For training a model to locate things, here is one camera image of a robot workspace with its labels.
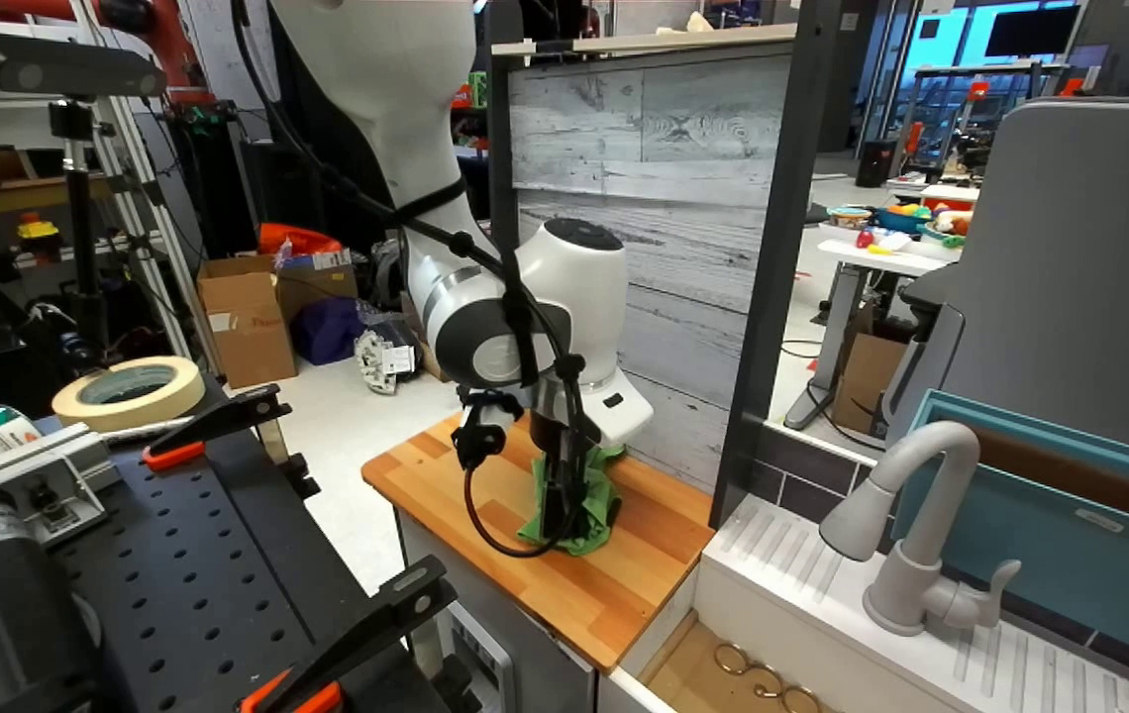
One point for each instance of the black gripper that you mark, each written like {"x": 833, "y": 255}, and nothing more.
{"x": 565, "y": 442}

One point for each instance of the green towel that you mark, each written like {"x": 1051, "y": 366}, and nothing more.
{"x": 605, "y": 507}

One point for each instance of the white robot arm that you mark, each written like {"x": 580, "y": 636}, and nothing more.
{"x": 567, "y": 283}

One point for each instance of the wooden top toy kitchen cabinet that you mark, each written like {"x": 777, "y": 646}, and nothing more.
{"x": 614, "y": 588}

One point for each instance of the large black orange clamp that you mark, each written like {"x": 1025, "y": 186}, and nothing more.
{"x": 368, "y": 626}

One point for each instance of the white toy sink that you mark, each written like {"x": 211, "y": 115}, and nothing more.
{"x": 786, "y": 581}

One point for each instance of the white round device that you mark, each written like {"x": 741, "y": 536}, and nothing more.
{"x": 382, "y": 358}

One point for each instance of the purple bag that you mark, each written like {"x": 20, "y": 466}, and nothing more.
{"x": 326, "y": 329}

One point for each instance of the cardboard box under table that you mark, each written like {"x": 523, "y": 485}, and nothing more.
{"x": 870, "y": 383}

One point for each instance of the grey wood backsplash panel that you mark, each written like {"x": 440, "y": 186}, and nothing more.
{"x": 695, "y": 199}

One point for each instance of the grey toy faucet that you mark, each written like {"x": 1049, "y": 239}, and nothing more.
{"x": 914, "y": 574}

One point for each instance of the small black orange clamp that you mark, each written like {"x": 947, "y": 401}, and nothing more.
{"x": 211, "y": 425}

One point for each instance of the tall cardboard box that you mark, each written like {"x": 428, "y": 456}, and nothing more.
{"x": 246, "y": 324}

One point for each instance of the black perforated board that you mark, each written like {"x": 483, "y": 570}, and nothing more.
{"x": 192, "y": 556}

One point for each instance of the orange bag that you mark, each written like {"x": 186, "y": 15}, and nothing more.
{"x": 297, "y": 239}

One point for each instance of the white background table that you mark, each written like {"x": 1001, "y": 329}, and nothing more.
{"x": 885, "y": 260}

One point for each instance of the colourful toys pile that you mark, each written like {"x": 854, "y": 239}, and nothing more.
{"x": 914, "y": 218}

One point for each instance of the black waste bin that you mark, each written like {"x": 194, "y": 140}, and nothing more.
{"x": 877, "y": 161}

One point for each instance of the masking tape roll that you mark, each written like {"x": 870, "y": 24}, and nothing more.
{"x": 94, "y": 412}

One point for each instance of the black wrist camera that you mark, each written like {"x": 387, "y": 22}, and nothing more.
{"x": 483, "y": 428}

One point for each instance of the wide black frame post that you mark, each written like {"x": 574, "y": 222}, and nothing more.
{"x": 774, "y": 263}

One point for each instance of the thin black frame post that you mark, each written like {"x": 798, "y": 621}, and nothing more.
{"x": 501, "y": 132}

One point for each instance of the teal window frame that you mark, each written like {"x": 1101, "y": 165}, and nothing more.
{"x": 1062, "y": 556}

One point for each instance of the black camera stand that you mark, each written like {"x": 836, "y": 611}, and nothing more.
{"x": 83, "y": 239}

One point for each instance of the black stereo camera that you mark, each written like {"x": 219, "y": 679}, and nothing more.
{"x": 61, "y": 67}

